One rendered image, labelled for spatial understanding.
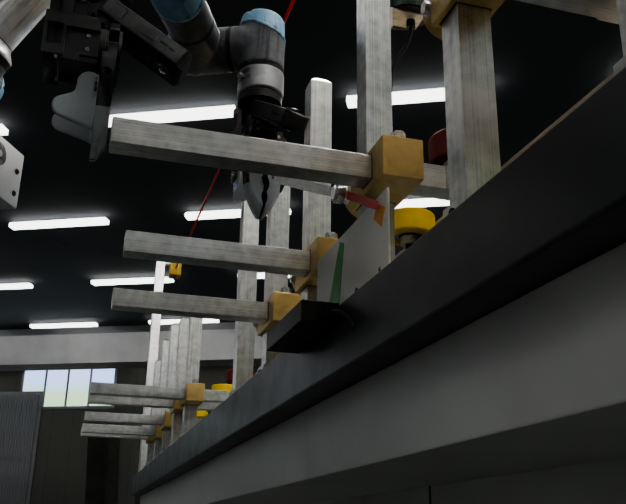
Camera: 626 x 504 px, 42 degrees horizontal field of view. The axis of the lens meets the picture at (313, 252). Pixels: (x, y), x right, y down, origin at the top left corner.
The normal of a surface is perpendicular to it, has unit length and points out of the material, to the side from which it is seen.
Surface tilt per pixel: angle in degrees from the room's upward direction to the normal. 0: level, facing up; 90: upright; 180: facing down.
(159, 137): 90
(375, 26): 90
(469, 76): 90
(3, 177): 90
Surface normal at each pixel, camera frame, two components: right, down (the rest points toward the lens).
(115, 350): -0.18, -0.33
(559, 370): -0.96, -0.11
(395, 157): 0.29, -0.32
